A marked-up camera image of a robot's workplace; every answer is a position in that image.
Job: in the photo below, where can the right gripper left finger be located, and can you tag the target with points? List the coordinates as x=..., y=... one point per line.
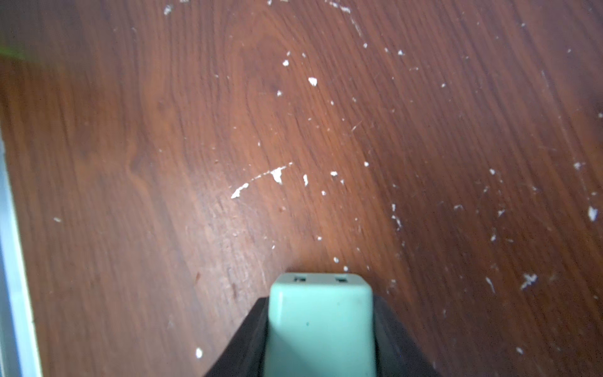
x=244, y=354

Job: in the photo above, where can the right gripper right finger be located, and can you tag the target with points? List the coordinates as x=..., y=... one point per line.
x=396, y=353

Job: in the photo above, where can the green plug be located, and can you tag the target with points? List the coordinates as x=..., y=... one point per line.
x=320, y=324

